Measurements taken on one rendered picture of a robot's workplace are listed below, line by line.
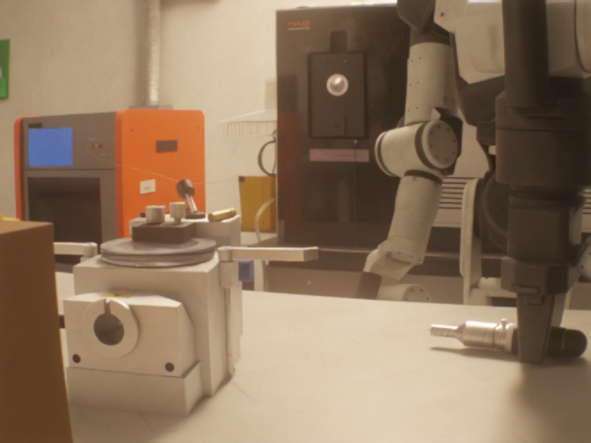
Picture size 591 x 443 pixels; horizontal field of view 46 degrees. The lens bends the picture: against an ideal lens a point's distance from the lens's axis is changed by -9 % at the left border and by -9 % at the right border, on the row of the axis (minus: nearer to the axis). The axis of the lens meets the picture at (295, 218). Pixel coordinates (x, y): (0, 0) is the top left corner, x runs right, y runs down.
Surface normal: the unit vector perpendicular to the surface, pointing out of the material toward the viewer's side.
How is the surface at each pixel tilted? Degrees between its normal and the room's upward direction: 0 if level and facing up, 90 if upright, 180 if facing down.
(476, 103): 120
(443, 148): 81
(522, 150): 90
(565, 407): 0
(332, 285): 90
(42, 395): 90
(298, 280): 90
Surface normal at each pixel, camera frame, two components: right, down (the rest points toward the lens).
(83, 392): -0.14, 0.12
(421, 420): 0.00, -0.99
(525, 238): -0.50, 0.11
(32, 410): 0.92, 0.04
